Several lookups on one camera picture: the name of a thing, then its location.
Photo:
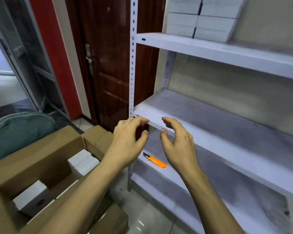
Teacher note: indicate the person's right hand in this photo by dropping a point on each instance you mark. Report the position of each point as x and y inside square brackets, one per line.
[183, 151]

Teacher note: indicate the person's left hand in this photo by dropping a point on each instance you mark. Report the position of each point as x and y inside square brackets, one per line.
[127, 143]

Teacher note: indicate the orange utility knife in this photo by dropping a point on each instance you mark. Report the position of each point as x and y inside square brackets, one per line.
[157, 161]

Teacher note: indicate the stack of small white boxes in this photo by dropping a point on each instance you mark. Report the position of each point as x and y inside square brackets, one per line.
[83, 163]

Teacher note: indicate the white metal shelving rack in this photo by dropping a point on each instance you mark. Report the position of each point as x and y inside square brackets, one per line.
[234, 139]

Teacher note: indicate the large brown cardboard box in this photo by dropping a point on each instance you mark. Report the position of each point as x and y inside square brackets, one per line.
[39, 158]

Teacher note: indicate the small white logo box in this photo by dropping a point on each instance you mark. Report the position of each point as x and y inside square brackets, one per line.
[214, 27]
[181, 24]
[185, 4]
[222, 6]

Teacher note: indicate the person's left forearm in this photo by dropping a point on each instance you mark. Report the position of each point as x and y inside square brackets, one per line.
[78, 202]

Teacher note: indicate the person's right forearm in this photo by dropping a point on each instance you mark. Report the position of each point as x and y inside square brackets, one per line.
[210, 204]

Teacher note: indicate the small printed brown carton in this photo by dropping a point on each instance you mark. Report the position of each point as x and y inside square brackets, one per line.
[110, 221]

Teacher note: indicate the dark wooden door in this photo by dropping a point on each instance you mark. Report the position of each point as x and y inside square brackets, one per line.
[112, 56]

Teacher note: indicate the teal fabric chair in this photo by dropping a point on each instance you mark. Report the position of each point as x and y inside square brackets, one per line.
[17, 134]

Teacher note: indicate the glass door with metal frame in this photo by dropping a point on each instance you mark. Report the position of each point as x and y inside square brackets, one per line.
[24, 51]

